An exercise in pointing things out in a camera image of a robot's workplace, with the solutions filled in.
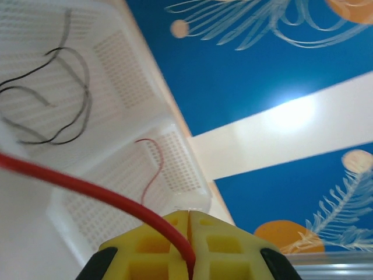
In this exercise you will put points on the white plastic mesh basket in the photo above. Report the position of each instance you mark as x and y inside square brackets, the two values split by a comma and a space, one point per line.
[29, 29]
[87, 221]

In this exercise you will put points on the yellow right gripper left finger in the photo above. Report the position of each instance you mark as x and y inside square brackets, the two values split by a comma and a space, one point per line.
[140, 256]

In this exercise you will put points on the aluminium frame post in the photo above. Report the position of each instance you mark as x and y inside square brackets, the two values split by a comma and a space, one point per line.
[335, 265]

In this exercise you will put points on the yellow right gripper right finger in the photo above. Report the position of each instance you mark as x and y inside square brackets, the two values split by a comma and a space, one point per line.
[233, 256]

